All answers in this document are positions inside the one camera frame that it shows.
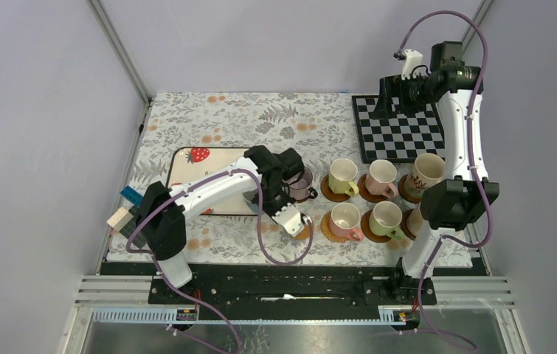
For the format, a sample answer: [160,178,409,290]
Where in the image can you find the white cup green body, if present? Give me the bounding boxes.
[367,201,404,242]

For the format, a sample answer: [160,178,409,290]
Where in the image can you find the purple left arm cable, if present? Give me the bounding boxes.
[125,168,316,354]

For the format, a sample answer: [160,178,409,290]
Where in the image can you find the white cup pink front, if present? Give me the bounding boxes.
[365,159,399,199]

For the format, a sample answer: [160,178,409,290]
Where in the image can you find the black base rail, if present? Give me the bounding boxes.
[148,264,437,321]

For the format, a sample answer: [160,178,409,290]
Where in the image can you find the woven rattan coaster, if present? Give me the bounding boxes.
[320,212,347,243]

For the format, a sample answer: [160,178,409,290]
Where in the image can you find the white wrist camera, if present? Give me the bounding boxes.
[271,204,312,237]
[393,49,423,80]

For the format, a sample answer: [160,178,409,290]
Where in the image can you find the wooden block pieces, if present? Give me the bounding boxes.
[106,207,133,232]

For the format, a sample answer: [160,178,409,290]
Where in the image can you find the large cream cup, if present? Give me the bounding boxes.
[404,153,446,199]

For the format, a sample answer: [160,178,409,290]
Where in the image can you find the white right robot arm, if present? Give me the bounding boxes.
[373,41,499,304]

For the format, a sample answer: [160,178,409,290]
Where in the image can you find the floral tablecloth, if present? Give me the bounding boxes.
[130,93,412,266]

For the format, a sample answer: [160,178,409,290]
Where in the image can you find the white cup pink handle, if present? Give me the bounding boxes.
[329,202,364,242]

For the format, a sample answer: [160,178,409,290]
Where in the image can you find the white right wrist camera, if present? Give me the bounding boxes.
[393,49,423,80]

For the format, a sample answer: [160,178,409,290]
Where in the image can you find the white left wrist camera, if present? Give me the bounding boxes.
[271,204,312,237]

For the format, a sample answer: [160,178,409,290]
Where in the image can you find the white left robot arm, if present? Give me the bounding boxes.
[129,145,314,303]

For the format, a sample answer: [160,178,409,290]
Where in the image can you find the cream tray with black rim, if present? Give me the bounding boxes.
[167,147,257,216]

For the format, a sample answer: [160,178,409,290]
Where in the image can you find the brown ridged wooden coaster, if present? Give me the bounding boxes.
[360,210,392,243]

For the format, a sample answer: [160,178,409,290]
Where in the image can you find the purple cup dark handle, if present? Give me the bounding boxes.
[286,167,318,203]

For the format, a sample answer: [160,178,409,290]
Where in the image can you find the black white chessboard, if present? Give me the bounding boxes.
[351,95,445,164]

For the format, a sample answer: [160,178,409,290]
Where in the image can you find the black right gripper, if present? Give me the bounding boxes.
[370,73,435,120]

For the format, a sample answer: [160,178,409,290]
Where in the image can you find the blue block puzzle box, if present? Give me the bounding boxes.
[120,185,150,235]

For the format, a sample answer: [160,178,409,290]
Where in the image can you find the white cup blue handle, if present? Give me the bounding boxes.
[243,191,264,215]

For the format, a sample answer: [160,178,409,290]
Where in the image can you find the lilac cup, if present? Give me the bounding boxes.
[406,204,424,240]

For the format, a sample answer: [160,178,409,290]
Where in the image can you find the white cup yellow handle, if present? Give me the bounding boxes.
[328,158,359,197]

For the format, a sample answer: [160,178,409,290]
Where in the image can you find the light bamboo coaster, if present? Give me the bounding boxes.
[294,224,314,240]

